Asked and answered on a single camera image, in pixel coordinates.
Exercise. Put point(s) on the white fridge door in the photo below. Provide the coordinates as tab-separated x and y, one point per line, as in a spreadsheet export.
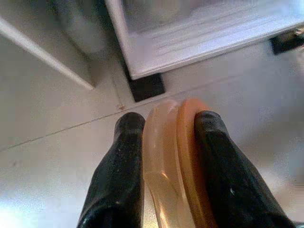
47	35

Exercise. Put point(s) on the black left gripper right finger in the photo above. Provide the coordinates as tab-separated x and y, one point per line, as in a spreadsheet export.
232	185

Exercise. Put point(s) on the white fridge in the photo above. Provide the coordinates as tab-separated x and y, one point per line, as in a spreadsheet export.
190	35

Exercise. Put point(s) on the black fridge foot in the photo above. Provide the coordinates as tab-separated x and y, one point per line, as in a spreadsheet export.
287	42
146	89

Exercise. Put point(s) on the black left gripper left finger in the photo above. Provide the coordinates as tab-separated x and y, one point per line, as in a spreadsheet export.
118	178

